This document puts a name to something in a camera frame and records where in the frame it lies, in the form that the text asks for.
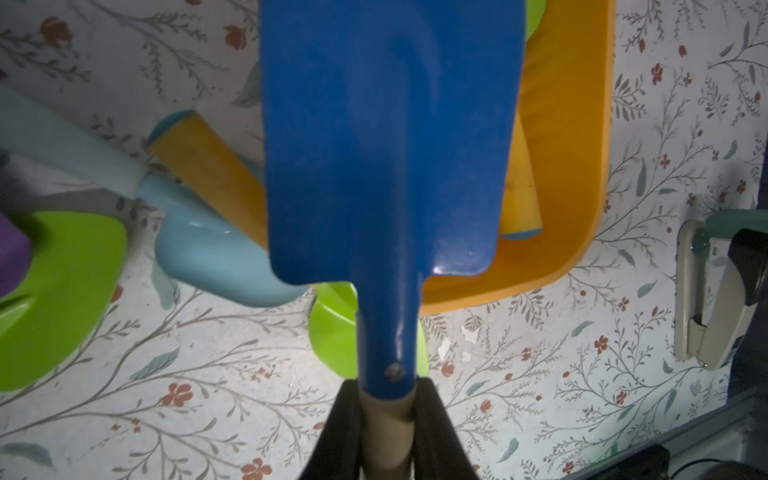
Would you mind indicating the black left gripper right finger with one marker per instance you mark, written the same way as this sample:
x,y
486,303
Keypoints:
x,y
437,451

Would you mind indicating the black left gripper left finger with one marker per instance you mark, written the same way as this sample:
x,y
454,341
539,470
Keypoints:
x,y
338,453

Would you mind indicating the purple shovel pink handle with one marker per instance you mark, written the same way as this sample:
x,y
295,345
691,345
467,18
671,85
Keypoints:
x,y
16,256

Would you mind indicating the bright green shovel yellow handle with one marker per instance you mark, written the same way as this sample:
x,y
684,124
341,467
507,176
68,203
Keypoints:
x,y
535,10

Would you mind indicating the light blue toy shovel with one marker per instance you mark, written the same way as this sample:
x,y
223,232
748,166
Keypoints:
x,y
195,245

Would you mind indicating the yellow plastic storage box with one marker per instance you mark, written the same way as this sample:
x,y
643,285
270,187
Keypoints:
x,y
564,104

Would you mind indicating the floral patterned table mat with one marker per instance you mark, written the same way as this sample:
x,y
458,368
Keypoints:
x,y
178,384

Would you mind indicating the beige black stapler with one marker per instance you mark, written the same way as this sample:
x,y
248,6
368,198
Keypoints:
x,y
721,276

